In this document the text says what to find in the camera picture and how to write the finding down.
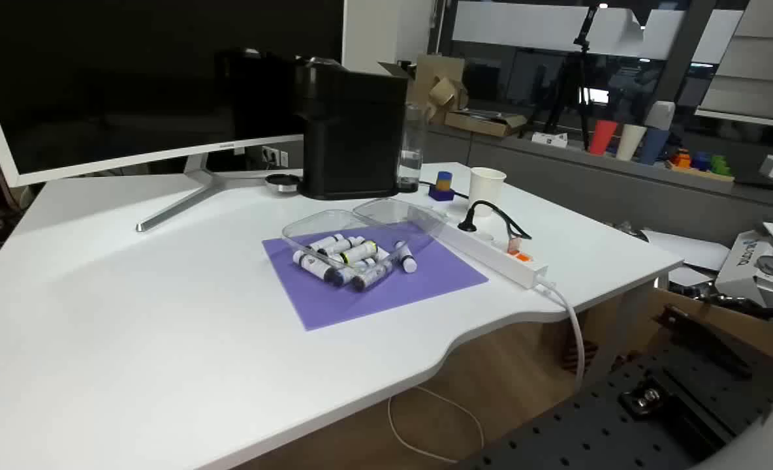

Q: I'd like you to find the clear plastic container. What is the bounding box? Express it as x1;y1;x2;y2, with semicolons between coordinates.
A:
281;209;402;292

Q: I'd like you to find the clear plastic lid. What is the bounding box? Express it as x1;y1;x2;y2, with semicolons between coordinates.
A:
352;198;450;241

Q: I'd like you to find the paint tube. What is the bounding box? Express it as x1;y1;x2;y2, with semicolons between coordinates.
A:
352;261;394;292
394;241;419;274
339;240;379;265
292;250;336;282
308;234;345;255
317;236;366;257
332;257;378;288

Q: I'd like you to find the purple mat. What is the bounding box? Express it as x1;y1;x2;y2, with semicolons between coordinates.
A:
262;221;490;332

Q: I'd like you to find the blue block with yellow cylinder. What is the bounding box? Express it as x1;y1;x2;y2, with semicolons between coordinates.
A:
428;171;456;202

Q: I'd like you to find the white power strip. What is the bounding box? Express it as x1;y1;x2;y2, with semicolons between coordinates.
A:
407;204;549;290

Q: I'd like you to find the white paper cup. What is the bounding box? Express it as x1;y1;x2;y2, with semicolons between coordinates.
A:
469;167;507;218

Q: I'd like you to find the black coffee machine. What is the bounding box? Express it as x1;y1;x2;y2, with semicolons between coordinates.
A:
294;55;428;201

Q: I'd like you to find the small metal dish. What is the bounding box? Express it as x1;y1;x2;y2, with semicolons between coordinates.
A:
264;173;302;195

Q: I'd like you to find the flat cardboard box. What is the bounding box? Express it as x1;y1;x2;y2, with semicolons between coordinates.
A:
443;109;528;138

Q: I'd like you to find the open cardboard box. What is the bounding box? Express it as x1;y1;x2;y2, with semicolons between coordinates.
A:
378;54;470;125

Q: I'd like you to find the red cup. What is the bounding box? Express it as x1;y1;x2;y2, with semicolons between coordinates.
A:
587;119;620;157

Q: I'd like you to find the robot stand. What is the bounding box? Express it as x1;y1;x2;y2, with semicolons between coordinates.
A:
455;305;773;470

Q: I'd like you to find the blue cup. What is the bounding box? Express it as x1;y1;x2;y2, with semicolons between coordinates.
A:
638;127;670;166

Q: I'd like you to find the white curved monitor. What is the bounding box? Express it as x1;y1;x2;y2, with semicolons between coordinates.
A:
0;0;345;233

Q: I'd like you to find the white paper sheet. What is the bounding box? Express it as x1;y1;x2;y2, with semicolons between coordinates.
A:
640;228;731;288

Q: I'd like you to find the wooden board with coloured toys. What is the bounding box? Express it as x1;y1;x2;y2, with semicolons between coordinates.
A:
663;148;735;183

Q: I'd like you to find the white printed box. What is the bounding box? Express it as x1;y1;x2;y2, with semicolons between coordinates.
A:
714;222;773;309

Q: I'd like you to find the brown cardboard box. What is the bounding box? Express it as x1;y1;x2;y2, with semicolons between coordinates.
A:
648;287;773;374

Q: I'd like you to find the window blind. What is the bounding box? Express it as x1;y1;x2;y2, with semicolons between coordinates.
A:
694;0;773;132

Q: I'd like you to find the black cable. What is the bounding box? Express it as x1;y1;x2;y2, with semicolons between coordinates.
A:
419;180;533;242

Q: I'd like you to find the white cable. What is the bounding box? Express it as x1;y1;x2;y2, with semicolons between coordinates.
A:
386;279;587;465

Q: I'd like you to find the camera on tripod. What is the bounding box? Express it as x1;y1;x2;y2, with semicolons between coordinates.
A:
542;3;601;151

